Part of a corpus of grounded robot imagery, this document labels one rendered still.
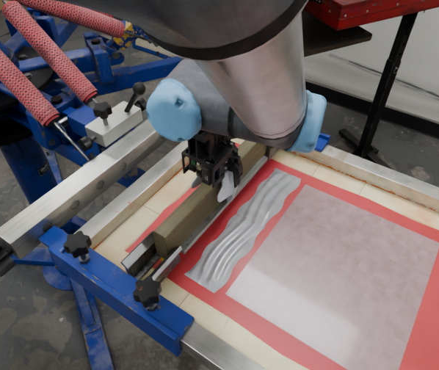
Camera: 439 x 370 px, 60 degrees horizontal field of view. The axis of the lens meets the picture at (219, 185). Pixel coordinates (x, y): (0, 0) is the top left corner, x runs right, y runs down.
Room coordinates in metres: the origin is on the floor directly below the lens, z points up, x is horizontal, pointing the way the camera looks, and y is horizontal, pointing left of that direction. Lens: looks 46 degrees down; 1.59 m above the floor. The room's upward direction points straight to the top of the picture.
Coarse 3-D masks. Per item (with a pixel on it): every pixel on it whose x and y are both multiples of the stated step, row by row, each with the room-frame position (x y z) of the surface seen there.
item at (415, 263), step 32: (320, 192) 0.60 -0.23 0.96; (352, 192) 0.60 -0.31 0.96; (288, 224) 0.51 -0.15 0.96; (320, 224) 0.51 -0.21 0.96; (352, 224) 0.51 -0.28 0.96; (384, 224) 0.51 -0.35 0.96; (416, 224) 0.51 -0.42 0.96; (320, 256) 0.43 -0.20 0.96; (352, 256) 0.43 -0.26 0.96; (384, 256) 0.43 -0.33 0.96; (416, 256) 0.43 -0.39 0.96; (384, 288) 0.36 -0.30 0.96; (416, 288) 0.36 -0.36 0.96
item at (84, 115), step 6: (84, 108) 0.81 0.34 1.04; (90, 108) 0.81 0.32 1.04; (72, 114) 0.78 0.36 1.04; (78, 114) 0.78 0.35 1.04; (84, 114) 0.78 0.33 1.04; (90, 114) 0.78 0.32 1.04; (72, 120) 0.77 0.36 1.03; (78, 120) 0.76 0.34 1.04; (84, 120) 0.76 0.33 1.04; (90, 120) 0.76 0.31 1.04; (72, 126) 0.77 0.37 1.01; (78, 126) 0.76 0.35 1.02; (78, 132) 0.76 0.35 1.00; (84, 132) 0.75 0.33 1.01; (126, 132) 0.71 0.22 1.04; (120, 138) 0.69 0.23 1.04
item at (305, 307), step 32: (224, 224) 0.51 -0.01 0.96; (192, 256) 0.43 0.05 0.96; (256, 256) 0.43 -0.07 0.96; (288, 256) 0.43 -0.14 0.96; (192, 288) 0.36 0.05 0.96; (224, 288) 0.36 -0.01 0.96; (256, 288) 0.36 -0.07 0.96; (288, 288) 0.36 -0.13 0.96; (320, 288) 0.36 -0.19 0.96; (352, 288) 0.36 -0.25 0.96; (256, 320) 0.29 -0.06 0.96; (288, 320) 0.29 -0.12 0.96; (320, 320) 0.29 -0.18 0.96; (352, 320) 0.29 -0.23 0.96; (384, 320) 0.29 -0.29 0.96; (416, 320) 0.29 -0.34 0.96; (288, 352) 0.24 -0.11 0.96; (320, 352) 0.24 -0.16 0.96; (352, 352) 0.24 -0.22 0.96; (384, 352) 0.24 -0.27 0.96; (416, 352) 0.24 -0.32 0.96
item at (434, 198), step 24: (168, 168) 0.64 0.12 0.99; (336, 168) 0.67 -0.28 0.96; (360, 168) 0.64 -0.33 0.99; (384, 168) 0.64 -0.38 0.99; (144, 192) 0.57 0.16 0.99; (408, 192) 0.58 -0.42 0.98; (432, 192) 0.57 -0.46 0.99; (96, 216) 0.50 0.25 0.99; (120, 216) 0.51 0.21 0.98; (96, 240) 0.45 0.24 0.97; (192, 336) 0.25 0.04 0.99; (216, 336) 0.25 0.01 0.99; (216, 360) 0.21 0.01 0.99; (240, 360) 0.21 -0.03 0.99
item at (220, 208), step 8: (264, 160) 0.66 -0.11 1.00; (256, 168) 0.64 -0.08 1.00; (248, 176) 0.61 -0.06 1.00; (240, 184) 0.59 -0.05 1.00; (224, 200) 0.54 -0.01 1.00; (216, 208) 0.52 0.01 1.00; (224, 208) 0.52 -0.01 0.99; (208, 216) 0.50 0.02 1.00; (216, 216) 0.50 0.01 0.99; (200, 224) 0.47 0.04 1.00; (208, 224) 0.48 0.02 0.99; (200, 232) 0.45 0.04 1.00; (192, 240) 0.44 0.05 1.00; (184, 248) 0.42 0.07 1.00
